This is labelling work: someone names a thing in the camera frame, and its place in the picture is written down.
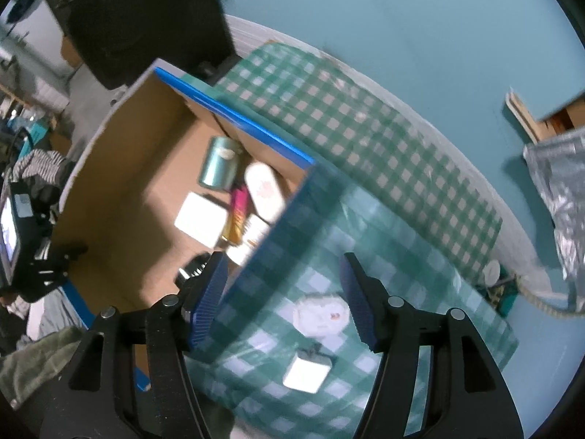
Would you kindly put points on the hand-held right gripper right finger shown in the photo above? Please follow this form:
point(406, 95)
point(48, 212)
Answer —
point(361, 311)

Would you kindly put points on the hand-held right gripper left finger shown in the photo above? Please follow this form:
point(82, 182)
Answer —
point(208, 302)

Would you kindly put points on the white square box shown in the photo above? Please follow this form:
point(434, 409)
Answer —
point(306, 369)
point(201, 217)

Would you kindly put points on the white oval power bank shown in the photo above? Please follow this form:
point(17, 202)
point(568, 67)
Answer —
point(265, 192)

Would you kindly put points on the blue cardboard box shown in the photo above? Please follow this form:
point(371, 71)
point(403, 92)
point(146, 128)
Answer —
point(137, 169)

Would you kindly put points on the white round packet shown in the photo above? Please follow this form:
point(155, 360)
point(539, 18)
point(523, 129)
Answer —
point(320, 313)

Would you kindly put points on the grey cloth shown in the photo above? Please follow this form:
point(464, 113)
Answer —
point(50, 313)

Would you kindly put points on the striped cloth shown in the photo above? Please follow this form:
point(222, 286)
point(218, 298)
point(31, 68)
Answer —
point(41, 164)

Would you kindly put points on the pink tube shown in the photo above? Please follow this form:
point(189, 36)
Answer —
point(237, 215)

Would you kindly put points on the olive green cloth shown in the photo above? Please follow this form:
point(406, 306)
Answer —
point(32, 366)

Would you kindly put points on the white round disc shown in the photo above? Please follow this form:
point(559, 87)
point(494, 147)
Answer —
point(493, 272)

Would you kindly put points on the teal metal can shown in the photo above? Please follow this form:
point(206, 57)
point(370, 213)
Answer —
point(218, 162)

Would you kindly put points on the small dark green box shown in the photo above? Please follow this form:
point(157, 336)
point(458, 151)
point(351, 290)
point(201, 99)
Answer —
point(502, 299)

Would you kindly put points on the green checkered tablecloth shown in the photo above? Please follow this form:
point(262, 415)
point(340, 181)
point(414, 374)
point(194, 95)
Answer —
point(365, 146)

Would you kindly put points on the silver foil sheet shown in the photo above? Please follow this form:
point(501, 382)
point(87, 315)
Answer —
point(562, 192)

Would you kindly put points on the black bulky object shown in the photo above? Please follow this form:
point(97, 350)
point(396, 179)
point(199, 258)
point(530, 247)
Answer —
point(146, 13)

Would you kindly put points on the wooden frame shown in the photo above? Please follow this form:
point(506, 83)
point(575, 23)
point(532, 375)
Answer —
point(544, 121)

